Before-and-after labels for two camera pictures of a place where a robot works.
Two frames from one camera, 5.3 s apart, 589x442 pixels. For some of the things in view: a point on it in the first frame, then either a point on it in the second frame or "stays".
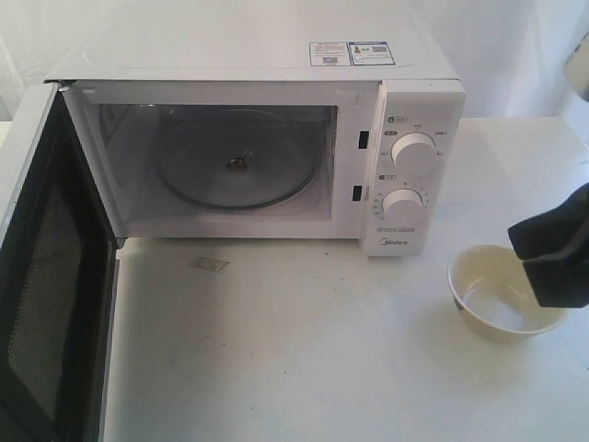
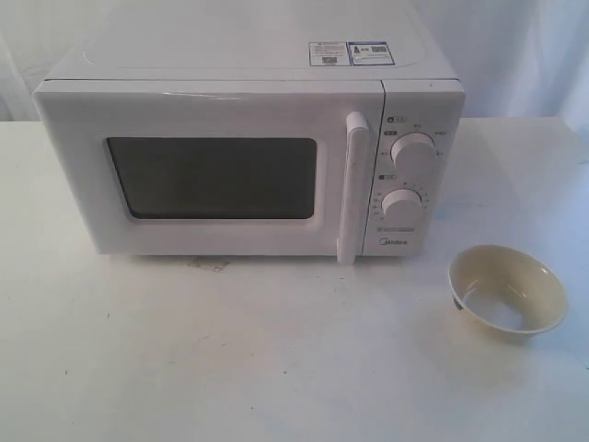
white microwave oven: [59, 261] -> [220, 167]
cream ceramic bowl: [492, 295] stays
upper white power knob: [414, 149] stays
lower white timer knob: [402, 204] stays
